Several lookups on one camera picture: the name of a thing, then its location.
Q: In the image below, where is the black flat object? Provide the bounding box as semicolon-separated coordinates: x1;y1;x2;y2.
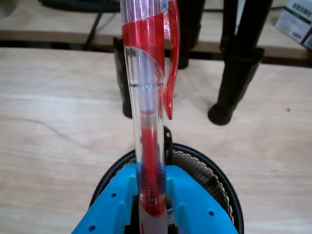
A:
38;0;122;13

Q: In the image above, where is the black mesh pen holder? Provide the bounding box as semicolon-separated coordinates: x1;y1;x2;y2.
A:
89;143;245;234

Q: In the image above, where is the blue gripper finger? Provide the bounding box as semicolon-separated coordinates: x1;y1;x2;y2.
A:
70;163;139;234
165;165;241;234

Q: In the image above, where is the white green cardboard box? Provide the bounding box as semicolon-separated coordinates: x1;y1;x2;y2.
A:
275;0;312;46

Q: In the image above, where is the black tripod leg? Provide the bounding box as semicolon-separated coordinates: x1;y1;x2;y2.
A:
177;0;206;71
208;0;274;126
113;36;134;119

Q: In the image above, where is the red clear pen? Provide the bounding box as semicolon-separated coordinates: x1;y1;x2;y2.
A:
120;0;181;234

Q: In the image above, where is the grey rounded object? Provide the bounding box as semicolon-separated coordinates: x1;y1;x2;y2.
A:
0;0;16;20

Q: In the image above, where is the black power cable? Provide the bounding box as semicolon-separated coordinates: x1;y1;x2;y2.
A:
83;4;106;51

